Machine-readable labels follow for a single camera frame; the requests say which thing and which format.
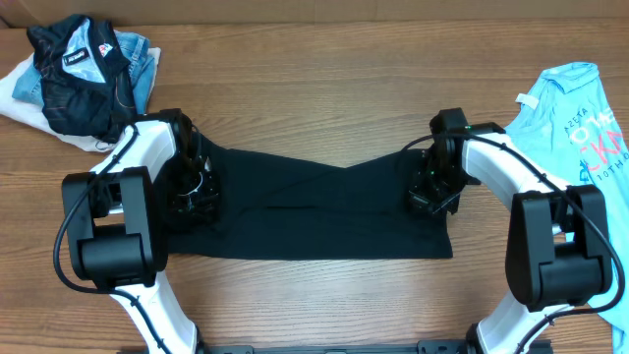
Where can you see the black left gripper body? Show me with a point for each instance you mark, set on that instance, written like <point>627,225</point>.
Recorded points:
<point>191,191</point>

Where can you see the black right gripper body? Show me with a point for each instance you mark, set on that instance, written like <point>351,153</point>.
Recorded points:
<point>439,190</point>

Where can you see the black t-shirt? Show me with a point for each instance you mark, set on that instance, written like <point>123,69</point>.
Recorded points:
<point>278,208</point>

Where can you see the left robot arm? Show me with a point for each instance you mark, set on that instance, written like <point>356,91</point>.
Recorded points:
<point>114,237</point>

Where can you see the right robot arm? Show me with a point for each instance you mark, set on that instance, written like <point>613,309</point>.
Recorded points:
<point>559,261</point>

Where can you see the light blue t-shirt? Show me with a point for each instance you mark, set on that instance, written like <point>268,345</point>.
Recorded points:
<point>566,126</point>

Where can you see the black folded jacket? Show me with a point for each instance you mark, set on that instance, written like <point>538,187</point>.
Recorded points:
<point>85,82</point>

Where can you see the blue denim jeans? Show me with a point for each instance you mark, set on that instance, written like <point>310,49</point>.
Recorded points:
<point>143,62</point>

